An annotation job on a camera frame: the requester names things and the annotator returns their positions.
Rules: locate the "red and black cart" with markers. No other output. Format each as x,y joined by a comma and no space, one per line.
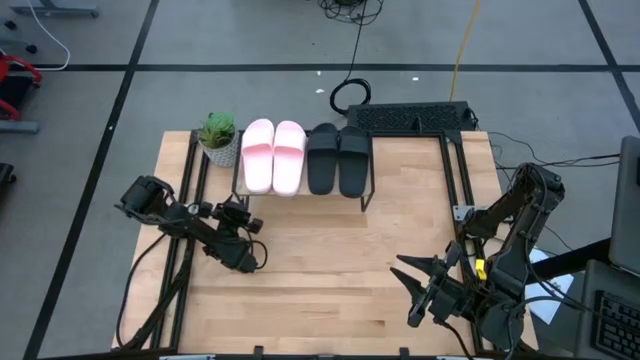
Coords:
15,85

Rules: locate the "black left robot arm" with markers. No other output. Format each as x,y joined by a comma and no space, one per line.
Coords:
185,225

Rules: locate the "black desk bar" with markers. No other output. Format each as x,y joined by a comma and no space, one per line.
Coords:
575,260

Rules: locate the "wooden shelf with black legs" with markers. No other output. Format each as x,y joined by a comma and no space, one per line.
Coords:
238,180

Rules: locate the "black caster wheel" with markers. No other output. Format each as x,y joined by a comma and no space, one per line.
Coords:
31,49
10,24

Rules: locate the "black aluminium rig frame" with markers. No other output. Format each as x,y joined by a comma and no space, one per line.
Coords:
176,300

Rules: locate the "black table clamp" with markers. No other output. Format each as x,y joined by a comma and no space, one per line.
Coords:
405,353
257,352

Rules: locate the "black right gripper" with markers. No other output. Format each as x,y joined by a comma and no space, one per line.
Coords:
445,300

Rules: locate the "grey metal bar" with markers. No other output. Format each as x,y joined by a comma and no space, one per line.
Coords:
17,126

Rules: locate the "green plant in patterned pot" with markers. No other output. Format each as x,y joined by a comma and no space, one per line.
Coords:
220,150

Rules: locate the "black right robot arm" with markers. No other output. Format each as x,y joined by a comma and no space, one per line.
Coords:
520,240

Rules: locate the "black keyboard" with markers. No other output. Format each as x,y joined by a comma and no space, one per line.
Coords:
620,325

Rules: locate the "grey laptop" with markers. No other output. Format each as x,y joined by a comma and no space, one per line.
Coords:
627,210

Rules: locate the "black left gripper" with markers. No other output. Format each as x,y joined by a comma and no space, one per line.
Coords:
232,215

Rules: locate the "white paper sheet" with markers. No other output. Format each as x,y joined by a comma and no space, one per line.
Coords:
550,300

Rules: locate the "silver arm base bracket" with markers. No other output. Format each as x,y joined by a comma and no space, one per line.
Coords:
462,212

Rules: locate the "grey table foot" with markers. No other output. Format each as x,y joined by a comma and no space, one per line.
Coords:
55,9

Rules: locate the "black slide sandal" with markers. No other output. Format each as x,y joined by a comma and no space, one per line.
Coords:
322,157
354,160

